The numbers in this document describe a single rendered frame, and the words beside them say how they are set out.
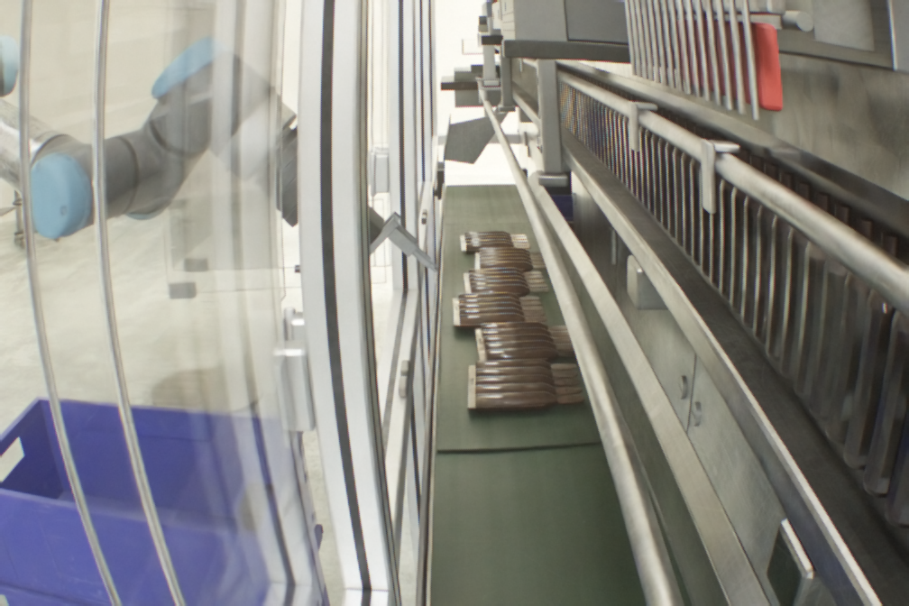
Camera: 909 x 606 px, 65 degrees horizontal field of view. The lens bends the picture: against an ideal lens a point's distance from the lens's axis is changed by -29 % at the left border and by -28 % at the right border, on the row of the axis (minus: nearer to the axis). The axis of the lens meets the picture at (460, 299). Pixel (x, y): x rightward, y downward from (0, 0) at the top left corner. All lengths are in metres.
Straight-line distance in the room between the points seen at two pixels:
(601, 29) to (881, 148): 0.55
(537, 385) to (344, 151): 0.30
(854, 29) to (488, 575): 0.42
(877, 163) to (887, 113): 0.06
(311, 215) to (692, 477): 0.29
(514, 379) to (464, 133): 1.33
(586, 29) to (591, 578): 0.83
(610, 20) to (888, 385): 1.00
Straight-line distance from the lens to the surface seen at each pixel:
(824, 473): 0.30
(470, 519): 0.61
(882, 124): 0.78
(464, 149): 2.11
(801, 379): 0.33
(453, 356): 0.92
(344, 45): 0.59
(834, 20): 0.55
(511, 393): 0.78
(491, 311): 1.02
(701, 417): 0.86
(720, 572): 0.46
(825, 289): 0.30
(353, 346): 0.62
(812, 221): 0.28
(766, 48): 0.43
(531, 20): 1.17
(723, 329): 0.43
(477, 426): 0.76
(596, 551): 0.56
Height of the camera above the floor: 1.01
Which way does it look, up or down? 17 degrees down
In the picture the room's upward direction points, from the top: 2 degrees counter-clockwise
